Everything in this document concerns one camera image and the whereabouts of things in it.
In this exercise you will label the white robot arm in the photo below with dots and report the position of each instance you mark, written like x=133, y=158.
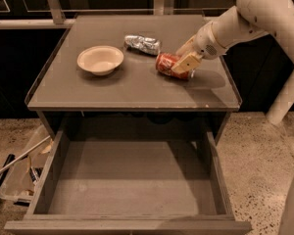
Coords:
x=248, y=20

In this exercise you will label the red coke can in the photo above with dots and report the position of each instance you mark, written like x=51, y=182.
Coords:
x=164, y=64

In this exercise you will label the crumpled silver foil bag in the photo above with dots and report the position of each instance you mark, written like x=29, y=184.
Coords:
x=147, y=45

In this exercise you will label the metal window railing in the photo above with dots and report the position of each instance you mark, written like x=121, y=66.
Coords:
x=114, y=13

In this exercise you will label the open grey top drawer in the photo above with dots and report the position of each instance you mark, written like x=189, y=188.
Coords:
x=117, y=175

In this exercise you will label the clear plastic bin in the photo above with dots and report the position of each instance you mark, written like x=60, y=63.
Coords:
x=22, y=177

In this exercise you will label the grey cabinet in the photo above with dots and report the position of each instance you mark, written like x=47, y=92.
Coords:
x=135, y=86

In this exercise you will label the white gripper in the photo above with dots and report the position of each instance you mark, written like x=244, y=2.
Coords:
x=206, y=43

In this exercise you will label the white paper bowl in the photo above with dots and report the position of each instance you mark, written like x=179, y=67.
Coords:
x=100, y=60

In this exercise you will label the grey rod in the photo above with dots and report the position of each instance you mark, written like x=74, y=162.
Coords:
x=24, y=154

